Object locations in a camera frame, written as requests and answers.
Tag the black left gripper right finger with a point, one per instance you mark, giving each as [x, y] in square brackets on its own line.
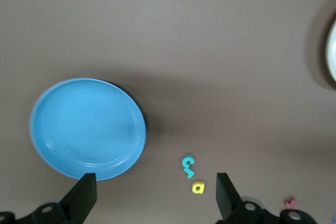
[228, 200]

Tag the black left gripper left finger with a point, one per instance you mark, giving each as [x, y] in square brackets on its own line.
[78, 200]

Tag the yellow letter d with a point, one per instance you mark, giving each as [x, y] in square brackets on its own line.
[202, 186]

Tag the small teal letter r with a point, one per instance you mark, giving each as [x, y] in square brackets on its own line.
[189, 173]

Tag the teal letter c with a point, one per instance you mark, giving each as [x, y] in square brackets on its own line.
[183, 162]

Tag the blue plate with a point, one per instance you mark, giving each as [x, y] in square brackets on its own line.
[86, 129]

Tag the dark red letter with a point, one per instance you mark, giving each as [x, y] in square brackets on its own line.
[289, 203]

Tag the white plate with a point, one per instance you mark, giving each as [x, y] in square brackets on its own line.
[333, 51]

